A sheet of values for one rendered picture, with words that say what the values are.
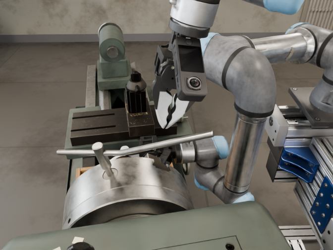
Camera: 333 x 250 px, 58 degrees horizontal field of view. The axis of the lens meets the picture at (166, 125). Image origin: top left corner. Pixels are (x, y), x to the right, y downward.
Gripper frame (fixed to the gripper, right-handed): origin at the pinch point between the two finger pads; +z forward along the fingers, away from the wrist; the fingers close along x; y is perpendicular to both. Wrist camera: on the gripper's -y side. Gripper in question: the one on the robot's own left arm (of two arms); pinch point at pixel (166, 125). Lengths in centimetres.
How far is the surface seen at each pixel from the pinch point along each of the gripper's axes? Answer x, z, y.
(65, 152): 19.2, 10.4, 2.1
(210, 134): -4.6, -5.6, -10.1
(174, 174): -5.5, 14.6, 1.1
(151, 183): 1.3, 12.2, -4.3
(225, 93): -138, 106, 230
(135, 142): -6, 43, 48
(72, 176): 18, 87, 72
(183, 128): -26, 37, 53
